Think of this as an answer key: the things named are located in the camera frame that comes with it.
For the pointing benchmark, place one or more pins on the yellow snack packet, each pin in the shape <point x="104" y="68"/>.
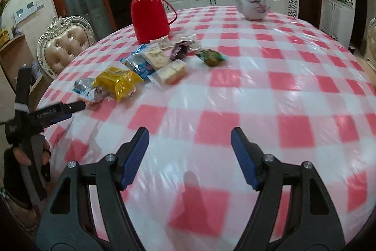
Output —
<point x="117" y="83"/>

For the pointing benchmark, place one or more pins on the person's left hand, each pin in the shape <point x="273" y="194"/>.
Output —
<point x="20" y="157"/>

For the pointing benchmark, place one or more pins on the small white snack packet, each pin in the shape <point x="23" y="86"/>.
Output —
<point x="161" y="42"/>

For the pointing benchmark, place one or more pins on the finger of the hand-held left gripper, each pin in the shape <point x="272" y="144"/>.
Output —
<point x="55" y="113"/>

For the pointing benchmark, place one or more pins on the red white checkered tablecloth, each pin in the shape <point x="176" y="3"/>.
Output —
<point x="205" y="98"/>

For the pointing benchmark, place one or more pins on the green snack packet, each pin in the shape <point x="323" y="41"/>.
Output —
<point x="210" y="57"/>

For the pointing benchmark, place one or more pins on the clear crinkled snack packet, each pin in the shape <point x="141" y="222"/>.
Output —
<point x="188" y="39"/>

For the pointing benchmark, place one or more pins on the white floral teapot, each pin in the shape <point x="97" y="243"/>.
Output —
<point x="254" y="4"/>

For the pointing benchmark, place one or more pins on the wooden side shelf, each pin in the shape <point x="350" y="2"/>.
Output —
<point x="14" y="54"/>

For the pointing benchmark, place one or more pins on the blue clear-window snack packet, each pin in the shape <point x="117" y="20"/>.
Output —
<point x="137" y="65"/>

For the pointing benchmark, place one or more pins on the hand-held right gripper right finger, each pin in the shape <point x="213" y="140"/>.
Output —
<point x="243" y="154"/>

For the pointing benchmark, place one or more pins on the low white side cabinet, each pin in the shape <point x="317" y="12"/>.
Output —
<point x="335" y="18"/>

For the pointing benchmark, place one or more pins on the purple snack packet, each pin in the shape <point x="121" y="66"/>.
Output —
<point x="179" y="51"/>

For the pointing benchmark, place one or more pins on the clear cake slice packet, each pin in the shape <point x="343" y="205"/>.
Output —
<point x="171" y="73"/>

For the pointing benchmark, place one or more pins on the white carved chair back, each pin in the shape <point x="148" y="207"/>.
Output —
<point x="293" y="4"/>

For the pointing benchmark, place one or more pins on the red thermos jug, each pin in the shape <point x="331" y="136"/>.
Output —
<point x="149" y="12"/>

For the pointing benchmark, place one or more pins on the cream tufted ornate chair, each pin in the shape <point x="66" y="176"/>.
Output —
<point x="63" y="45"/>

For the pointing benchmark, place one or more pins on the silver white snack packet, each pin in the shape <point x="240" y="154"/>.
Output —
<point x="88" y="91"/>

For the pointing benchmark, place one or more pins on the cream white snack packet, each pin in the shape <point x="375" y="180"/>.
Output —
<point x="156" y="58"/>

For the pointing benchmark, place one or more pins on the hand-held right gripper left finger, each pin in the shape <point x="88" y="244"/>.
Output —
<point x="135" y="154"/>

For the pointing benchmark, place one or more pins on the white wall switch panel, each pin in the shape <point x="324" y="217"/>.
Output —
<point x="28" y="10"/>

